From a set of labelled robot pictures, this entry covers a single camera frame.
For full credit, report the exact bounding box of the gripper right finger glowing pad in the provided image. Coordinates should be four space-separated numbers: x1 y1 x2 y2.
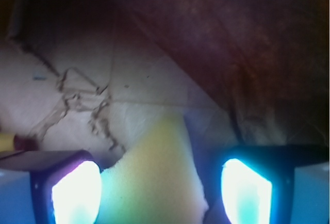
203 144 330 224

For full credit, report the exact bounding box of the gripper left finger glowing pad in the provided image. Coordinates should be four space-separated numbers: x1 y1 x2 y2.
0 149 103 224

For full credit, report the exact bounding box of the yellow-green sponge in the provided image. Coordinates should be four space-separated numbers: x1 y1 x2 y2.
96 114 208 223

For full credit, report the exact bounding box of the brown paper bag bin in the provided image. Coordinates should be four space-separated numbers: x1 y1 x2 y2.
0 0 330 163

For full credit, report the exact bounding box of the multicolour twisted rope toy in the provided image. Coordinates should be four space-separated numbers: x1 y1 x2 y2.
1 132 38 152

